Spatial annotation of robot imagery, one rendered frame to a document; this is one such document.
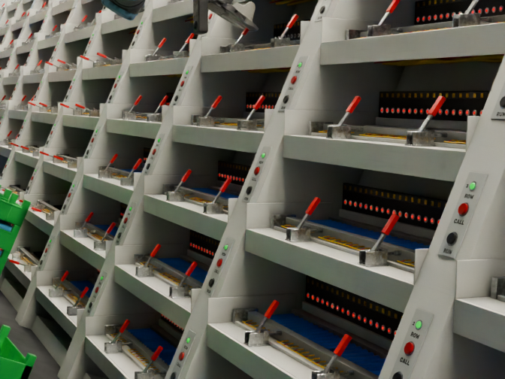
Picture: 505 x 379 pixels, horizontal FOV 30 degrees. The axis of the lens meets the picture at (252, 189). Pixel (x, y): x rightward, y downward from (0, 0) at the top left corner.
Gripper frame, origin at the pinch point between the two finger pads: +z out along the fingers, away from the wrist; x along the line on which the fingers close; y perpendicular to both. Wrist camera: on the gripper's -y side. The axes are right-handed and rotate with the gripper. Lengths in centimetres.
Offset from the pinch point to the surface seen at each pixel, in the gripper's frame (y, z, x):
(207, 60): -9.9, -2.1, 13.3
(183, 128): -29.4, 0.1, 8.8
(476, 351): -53, 9, -122
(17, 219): -71, -15, 60
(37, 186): -58, 5, 158
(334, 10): -2, -4, -52
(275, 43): -7.4, -2.3, -27.6
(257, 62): -11.3, -1.4, -20.2
